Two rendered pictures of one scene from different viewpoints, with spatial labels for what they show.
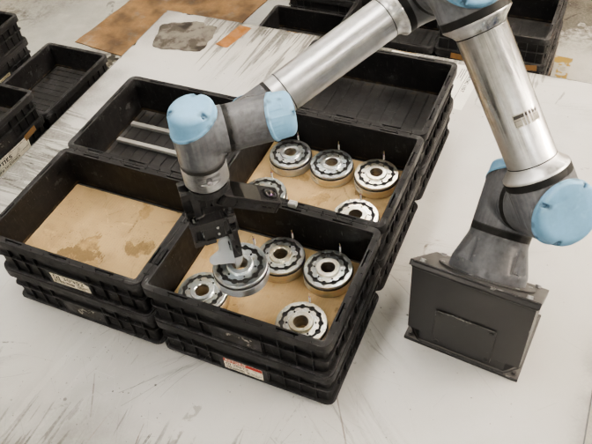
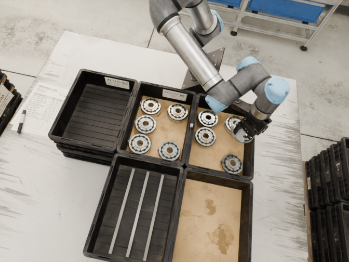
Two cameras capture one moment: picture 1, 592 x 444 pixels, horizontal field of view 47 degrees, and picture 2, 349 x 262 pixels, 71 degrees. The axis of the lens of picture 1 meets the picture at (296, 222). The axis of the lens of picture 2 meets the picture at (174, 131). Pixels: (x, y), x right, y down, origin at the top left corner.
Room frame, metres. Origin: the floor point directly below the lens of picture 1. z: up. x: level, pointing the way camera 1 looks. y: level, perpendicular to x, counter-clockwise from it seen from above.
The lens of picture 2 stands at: (1.34, 0.48, 1.91)
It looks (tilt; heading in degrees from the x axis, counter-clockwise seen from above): 61 degrees down; 242
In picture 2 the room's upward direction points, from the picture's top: 12 degrees clockwise
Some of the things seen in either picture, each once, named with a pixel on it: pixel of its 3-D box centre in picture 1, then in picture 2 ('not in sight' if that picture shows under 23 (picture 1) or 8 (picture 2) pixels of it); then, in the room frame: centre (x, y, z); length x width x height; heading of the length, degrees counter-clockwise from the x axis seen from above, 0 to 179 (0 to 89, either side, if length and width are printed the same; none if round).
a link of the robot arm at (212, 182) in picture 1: (205, 172); (263, 108); (0.82, 0.14, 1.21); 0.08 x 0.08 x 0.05
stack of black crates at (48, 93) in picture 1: (61, 111); not in sight; (2.27, 0.89, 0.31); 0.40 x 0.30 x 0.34; 151
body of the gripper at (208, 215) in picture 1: (209, 206); (254, 121); (0.82, 0.14, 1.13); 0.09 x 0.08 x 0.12; 104
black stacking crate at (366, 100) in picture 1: (365, 102); (98, 113); (1.39, -0.21, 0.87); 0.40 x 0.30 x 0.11; 62
